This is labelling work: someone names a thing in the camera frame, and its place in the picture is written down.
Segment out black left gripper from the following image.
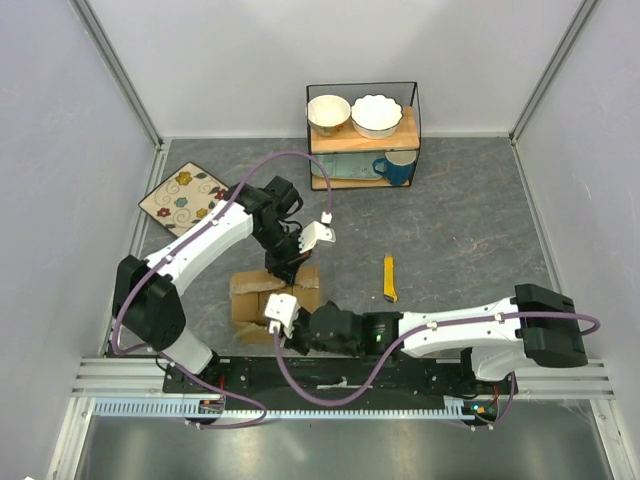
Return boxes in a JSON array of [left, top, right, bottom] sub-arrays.
[[253, 222, 312, 286]]

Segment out brown cardboard express box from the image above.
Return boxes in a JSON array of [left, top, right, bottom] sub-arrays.
[[228, 264, 324, 345]]

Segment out yellow utility knife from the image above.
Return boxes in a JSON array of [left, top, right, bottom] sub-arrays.
[[383, 255, 398, 303]]

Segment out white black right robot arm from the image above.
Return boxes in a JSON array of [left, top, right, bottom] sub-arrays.
[[284, 284, 588, 394]]

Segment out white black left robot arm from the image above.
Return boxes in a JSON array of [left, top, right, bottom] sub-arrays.
[[112, 176, 310, 393]]

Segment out pale green rectangular plate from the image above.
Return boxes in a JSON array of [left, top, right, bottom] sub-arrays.
[[316, 152, 384, 181]]

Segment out floral square coaster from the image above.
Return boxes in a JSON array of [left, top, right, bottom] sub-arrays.
[[139, 162, 228, 237]]

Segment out blue mug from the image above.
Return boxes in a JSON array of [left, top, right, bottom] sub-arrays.
[[372, 151, 417, 187]]

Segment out cream ceramic bowl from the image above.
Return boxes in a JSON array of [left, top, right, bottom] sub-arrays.
[[306, 94, 351, 137]]

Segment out white scalloped bowl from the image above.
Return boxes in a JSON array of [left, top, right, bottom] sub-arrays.
[[351, 95, 404, 140]]

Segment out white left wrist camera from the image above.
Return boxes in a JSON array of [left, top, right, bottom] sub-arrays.
[[298, 212, 336, 254]]

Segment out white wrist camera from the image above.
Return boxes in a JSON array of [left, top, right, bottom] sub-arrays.
[[298, 212, 336, 254], [264, 293, 300, 339]]

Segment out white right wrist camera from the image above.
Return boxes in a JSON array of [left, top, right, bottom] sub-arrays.
[[264, 293, 300, 339]]

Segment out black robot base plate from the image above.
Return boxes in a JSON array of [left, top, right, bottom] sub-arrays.
[[162, 355, 519, 411]]

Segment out black wire wooden shelf rack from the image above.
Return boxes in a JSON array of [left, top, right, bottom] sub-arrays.
[[305, 81, 422, 191]]

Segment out grey slotted cable duct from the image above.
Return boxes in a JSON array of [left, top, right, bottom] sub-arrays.
[[93, 394, 475, 421]]

